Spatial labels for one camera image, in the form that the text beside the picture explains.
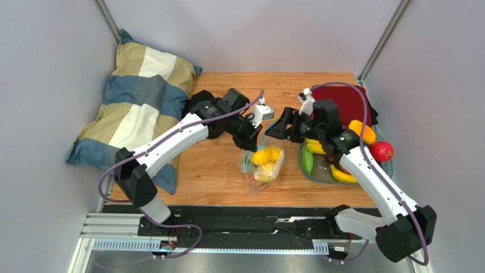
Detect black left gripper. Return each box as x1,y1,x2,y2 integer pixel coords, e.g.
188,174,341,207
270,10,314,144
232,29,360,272
224,114,262,153

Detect yellow lemon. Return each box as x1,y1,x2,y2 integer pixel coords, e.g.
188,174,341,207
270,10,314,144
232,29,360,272
250,148,271,166

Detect yellow pear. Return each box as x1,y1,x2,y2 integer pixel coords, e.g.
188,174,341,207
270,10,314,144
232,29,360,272
264,145,282,163

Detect clear zip top bag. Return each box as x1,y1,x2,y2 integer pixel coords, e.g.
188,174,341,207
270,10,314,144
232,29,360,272
237,134,285,197

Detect beige bumpy fruit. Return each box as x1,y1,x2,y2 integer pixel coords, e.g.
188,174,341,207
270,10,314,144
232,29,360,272
253,162,282,183

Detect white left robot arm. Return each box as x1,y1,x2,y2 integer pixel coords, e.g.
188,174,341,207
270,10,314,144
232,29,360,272
113,88,274,224

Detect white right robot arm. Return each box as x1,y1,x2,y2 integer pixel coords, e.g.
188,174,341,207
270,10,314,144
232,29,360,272
265,100,437,266

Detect black baseball cap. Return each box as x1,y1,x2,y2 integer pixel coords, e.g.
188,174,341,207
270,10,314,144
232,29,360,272
182,90,229,139

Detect green cucumber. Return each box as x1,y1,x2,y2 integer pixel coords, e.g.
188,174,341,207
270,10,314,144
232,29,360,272
301,144,314,176

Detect dark purple plum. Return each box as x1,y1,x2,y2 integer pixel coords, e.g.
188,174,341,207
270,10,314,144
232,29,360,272
324,155,338,165

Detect grey fruit tray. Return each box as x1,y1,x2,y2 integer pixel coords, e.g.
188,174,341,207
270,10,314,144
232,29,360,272
297,130,393,186

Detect yellow banana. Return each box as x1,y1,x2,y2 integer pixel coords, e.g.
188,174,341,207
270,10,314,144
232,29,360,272
330,164,357,183

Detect folded red cloth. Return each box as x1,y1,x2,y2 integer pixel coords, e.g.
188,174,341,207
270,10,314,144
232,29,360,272
311,85,364,126

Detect orange yellow mango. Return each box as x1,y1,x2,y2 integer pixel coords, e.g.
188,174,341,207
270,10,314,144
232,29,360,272
348,119,377,145

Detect red apple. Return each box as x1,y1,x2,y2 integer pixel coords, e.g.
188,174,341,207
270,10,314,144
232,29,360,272
369,141,394,163

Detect striped blue beige pillow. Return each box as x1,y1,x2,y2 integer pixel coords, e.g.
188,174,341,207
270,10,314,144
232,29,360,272
65,29,202,171

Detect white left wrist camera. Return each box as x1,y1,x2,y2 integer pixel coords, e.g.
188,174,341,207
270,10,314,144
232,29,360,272
250,98,274,128

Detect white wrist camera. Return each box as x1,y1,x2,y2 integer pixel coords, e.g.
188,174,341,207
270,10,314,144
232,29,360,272
298,88,315,115
250,98,274,128

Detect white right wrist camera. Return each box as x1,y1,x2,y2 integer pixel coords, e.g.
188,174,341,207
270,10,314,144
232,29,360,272
298,88,315,115

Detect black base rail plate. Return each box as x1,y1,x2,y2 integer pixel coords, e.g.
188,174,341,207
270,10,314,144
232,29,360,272
102,204,381,253

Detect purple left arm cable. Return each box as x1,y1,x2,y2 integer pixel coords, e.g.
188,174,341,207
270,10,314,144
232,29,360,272
97,89,203,260

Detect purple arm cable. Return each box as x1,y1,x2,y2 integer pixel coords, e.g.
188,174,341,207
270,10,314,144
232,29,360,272
309,81,430,267
97,89,203,260

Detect left aluminium frame post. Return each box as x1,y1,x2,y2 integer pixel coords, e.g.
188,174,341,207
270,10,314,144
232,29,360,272
93,0,121,45

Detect aluminium frame post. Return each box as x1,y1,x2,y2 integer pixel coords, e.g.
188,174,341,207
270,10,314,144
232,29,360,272
93,0,121,45
356,0,413,86

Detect right aluminium frame post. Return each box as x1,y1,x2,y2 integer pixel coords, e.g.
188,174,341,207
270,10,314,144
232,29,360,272
356,0,413,86

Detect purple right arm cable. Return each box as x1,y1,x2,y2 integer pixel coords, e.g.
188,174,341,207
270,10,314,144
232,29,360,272
309,81,430,267

